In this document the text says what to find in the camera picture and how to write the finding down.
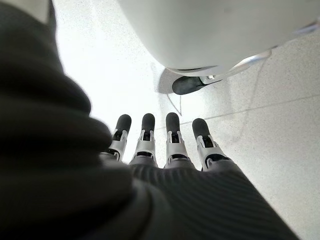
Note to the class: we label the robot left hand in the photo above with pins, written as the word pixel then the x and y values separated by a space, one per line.
pixel 62 175

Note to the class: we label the black robot left foot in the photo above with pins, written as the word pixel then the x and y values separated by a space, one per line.
pixel 186 85

